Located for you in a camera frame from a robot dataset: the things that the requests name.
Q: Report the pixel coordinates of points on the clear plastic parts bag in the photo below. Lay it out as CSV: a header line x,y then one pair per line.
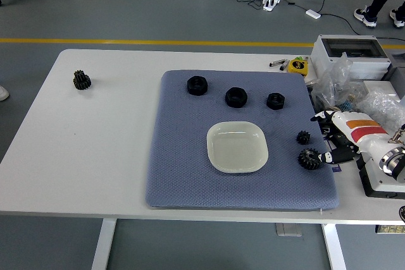
x,y
333,83

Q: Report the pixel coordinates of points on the black silver marker pen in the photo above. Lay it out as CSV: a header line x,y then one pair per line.
x,y
276,63
284,65

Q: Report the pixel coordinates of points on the large black gear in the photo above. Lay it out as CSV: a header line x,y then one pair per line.
x,y
308,159

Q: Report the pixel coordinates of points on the large black hex nut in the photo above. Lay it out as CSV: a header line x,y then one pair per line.
x,y
197,86

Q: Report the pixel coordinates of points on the white square dish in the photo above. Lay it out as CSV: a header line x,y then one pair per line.
x,y
237,148

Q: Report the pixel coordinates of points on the white device with black base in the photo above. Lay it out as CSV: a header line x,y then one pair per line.
x,y
373,181

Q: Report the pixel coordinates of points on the grey metal case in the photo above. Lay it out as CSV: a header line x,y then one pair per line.
x,y
397,67

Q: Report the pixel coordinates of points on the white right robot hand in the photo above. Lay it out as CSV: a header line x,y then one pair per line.
x,y
354,127

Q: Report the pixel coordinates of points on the small black hex nut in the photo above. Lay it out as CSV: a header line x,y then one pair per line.
x,y
275,101

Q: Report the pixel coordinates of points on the medium black hex nut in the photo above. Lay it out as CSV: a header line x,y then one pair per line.
x,y
235,97

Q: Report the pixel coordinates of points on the white electrical enclosure box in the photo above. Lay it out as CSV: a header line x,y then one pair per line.
x,y
348,56

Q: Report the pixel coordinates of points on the yellow tape measure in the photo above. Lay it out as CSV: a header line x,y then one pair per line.
x,y
298,66

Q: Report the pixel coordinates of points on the small black gear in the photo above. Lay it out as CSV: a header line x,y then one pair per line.
x,y
303,138

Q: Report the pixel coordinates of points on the white table leg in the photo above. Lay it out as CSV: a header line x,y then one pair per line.
x,y
334,248
103,244

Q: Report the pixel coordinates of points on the white power strip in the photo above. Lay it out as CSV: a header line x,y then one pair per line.
x,y
271,2

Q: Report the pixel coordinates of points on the grey table control box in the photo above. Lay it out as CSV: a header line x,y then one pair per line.
x,y
288,229

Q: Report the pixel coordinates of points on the black stepped double gear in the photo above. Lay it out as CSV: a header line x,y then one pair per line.
x,y
82,81

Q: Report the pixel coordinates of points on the flat white box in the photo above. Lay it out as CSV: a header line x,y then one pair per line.
x,y
379,86

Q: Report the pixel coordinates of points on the blue-grey textured mat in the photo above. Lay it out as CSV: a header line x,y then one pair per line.
x,y
190,156

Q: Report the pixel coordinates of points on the small white adapter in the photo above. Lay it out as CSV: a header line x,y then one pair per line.
x,y
313,14

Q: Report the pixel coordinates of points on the bubble wrap bag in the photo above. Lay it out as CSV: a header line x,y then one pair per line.
x,y
381,107

